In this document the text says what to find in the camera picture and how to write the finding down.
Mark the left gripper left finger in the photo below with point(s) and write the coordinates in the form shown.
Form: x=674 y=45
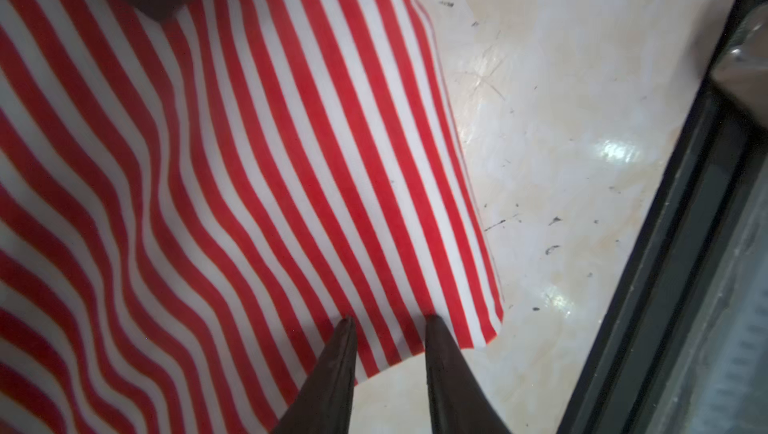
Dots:
x=324 y=403

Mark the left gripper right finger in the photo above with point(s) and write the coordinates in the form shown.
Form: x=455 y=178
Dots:
x=457 y=403

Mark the red white striped tank top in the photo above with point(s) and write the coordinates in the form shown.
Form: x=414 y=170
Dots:
x=189 y=208

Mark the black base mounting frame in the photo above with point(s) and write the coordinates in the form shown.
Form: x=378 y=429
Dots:
x=683 y=347

